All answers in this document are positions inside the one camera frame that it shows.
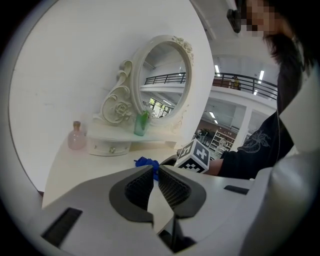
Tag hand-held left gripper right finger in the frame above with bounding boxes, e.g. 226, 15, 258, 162
158, 165, 255, 242

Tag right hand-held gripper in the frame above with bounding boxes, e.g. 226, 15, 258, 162
159, 138, 211, 175

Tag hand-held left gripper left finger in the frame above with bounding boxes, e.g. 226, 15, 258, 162
33, 165, 171, 256

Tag blue cloth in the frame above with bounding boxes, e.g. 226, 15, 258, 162
134, 156, 161, 181

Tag person's right forearm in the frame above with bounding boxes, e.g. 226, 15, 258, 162
208, 109, 295, 180

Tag cream white dressing table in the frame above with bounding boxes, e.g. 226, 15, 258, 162
42, 122, 186, 208

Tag white display rack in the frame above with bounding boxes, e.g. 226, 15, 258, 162
208, 129, 237, 152

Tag green glass vase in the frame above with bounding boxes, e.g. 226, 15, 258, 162
133, 111, 151, 137

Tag pink glass bottle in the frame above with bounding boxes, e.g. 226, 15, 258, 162
67, 121, 87, 151

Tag black balcony railing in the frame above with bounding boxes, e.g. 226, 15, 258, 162
212, 72, 278, 101

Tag person's torso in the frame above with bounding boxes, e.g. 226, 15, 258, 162
254, 62, 311, 180

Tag person's head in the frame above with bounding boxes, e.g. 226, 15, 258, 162
239, 0, 320, 63

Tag oval mirror with ornate frame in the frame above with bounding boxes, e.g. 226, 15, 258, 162
92, 34, 195, 127

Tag black head-mounted camera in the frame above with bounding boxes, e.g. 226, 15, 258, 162
226, 8, 242, 33

